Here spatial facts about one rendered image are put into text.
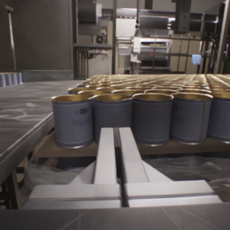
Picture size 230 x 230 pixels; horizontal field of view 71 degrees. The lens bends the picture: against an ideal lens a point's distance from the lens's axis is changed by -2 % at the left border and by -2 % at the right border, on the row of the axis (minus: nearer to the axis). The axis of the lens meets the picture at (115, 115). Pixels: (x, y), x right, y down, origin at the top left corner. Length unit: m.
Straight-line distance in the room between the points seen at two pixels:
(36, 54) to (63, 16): 0.75
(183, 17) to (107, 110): 0.30
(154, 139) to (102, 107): 0.10
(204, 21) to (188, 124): 3.65
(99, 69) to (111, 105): 2.99
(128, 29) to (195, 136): 3.24
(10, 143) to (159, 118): 0.24
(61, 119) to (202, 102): 0.22
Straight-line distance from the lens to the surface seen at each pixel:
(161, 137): 0.28
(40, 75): 1.59
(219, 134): 0.34
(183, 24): 0.46
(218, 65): 3.54
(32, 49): 3.19
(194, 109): 0.29
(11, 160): 0.31
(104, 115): 0.26
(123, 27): 3.46
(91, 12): 2.80
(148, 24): 3.49
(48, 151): 0.29
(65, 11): 3.12
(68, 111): 0.26
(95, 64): 3.24
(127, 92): 0.38
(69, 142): 0.28
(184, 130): 0.30
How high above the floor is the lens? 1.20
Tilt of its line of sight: 16 degrees down
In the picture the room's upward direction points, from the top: 2 degrees clockwise
